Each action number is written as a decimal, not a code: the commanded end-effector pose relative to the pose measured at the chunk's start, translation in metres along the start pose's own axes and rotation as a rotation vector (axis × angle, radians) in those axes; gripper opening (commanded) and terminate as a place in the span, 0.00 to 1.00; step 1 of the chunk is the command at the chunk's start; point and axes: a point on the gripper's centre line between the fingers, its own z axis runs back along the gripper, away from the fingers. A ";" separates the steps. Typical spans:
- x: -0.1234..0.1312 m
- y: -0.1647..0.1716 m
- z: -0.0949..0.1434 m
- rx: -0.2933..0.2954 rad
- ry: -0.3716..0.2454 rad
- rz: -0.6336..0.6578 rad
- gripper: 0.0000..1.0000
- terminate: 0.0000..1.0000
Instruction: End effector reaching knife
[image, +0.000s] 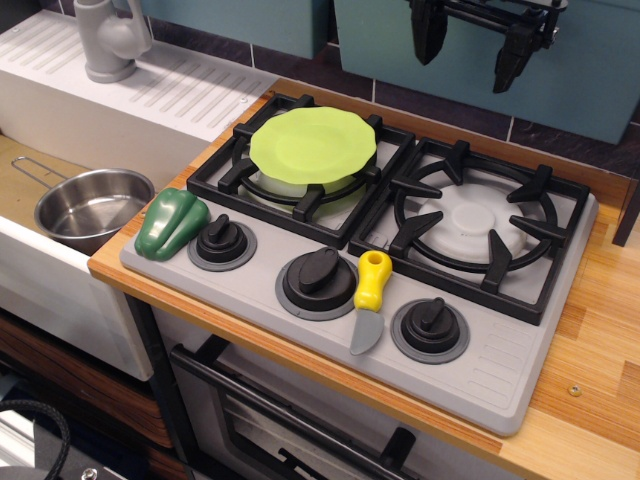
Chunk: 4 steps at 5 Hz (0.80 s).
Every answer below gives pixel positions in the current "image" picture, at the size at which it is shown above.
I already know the black stove knob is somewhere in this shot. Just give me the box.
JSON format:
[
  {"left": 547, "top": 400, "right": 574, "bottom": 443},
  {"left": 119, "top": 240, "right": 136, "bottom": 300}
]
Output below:
[
  {"left": 275, "top": 247, "right": 358, "bottom": 322},
  {"left": 188, "top": 214, "right": 258, "bottom": 272},
  {"left": 390, "top": 297, "right": 470, "bottom": 365}
]

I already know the teal right wall cabinet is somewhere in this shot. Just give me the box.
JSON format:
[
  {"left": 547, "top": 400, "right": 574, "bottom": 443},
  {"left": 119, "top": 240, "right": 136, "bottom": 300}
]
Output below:
[{"left": 335, "top": 1, "right": 639, "bottom": 143}]

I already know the black middle stove knob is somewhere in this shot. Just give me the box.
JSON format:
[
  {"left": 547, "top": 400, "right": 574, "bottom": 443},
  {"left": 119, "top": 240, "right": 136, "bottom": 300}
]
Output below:
[{"left": 275, "top": 247, "right": 358, "bottom": 322}]

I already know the stainless steel pot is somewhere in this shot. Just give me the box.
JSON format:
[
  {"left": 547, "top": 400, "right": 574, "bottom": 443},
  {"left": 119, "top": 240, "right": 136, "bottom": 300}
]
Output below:
[{"left": 11, "top": 156, "right": 155, "bottom": 256}]

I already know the grey toy faucet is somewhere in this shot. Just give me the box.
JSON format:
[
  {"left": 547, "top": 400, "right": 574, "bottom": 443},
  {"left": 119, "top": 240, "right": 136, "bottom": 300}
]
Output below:
[{"left": 74, "top": 0, "right": 152, "bottom": 84}]

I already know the black right stove knob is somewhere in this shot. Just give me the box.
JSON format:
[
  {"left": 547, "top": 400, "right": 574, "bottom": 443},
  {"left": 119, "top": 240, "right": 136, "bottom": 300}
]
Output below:
[{"left": 390, "top": 297, "right": 470, "bottom": 365}]

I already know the grey toy stove top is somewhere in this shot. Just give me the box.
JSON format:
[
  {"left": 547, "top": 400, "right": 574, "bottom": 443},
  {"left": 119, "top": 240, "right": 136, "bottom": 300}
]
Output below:
[{"left": 120, "top": 94, "right": 598, "bottom": 435}]

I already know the black braided cable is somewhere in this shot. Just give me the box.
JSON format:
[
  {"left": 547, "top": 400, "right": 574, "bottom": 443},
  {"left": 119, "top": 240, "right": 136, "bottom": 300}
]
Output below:
[{"left": 0, "top": 398, "right": 72, "bottom": 480}]

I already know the teal left wall cabinet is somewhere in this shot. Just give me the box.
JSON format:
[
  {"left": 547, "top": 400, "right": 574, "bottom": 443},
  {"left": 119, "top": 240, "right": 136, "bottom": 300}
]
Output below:
[{"left": 141, "top": 0, "right": 330, "bottom": 59}]

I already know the black right burner grate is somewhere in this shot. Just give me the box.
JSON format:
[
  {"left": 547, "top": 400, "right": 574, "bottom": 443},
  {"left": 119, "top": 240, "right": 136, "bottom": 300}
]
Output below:
[{"left": 348, "top": 139, "right": 592, "bottom": 325}]

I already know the light green plastic plate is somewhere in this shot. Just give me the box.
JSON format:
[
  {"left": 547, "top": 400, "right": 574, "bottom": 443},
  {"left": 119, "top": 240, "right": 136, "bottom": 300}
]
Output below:
[{"left": 249, "top": 107, "right": 377, "bottom": 185}]

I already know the green toy bell pepper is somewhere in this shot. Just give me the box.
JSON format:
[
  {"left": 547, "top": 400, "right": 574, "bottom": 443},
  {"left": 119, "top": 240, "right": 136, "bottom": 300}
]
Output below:
[{"left": 134, "top": 188, "right": 210, "bottom": 262}]

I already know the black left burner grate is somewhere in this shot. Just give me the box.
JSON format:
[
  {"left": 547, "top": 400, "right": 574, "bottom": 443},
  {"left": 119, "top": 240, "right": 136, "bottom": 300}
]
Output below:
[{"left": 187, "top": 94, "right": 416, "bottom": 248}]

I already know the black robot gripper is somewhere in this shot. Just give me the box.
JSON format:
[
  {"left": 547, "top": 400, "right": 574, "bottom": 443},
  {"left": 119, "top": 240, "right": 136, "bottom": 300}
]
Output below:
[{"left": 409, "top": 0, "right": 569, "bottom": 94}]

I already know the yellow handled toy knife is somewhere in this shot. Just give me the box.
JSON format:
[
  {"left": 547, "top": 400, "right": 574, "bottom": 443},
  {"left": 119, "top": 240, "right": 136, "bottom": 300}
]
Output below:
[{"left": 350, "top": 250, "right": 393, "bottom": 356}]

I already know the black left stove knob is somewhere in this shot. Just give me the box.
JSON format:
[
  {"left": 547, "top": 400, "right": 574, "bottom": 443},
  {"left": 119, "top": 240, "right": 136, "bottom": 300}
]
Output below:
[{"left": 188, "top": 214, "right": 258, "bottom": 272}]

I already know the teal wall cabinet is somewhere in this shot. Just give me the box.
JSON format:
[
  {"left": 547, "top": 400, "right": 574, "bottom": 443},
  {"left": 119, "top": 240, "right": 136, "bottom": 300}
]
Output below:
[
  {"left": 335, "top": 1, "right": 639, "bottom": 143},
  {"left": 141, "top": 0, "right": 330, "bottom": 59}
]

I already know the black burner grate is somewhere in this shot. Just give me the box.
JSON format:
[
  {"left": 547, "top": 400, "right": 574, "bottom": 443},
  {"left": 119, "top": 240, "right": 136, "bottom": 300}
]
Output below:
[
  {"left": 348, "top": 139, "right": 592, "bottom": 325},
  {"left": 187, "top": 94, "right": 416, "bottom": 248}
]

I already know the toy oven door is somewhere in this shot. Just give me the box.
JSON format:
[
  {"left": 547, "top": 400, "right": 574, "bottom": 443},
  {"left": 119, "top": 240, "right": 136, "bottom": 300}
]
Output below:
[{"left": 170, "top": 336, "right": 415, "bottom": 479}]

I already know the white toy sink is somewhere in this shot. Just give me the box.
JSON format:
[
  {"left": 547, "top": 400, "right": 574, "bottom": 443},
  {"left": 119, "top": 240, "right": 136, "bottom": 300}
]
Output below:
[{"left": 1, "top": 10, "right": 275, "bottom": 381}]

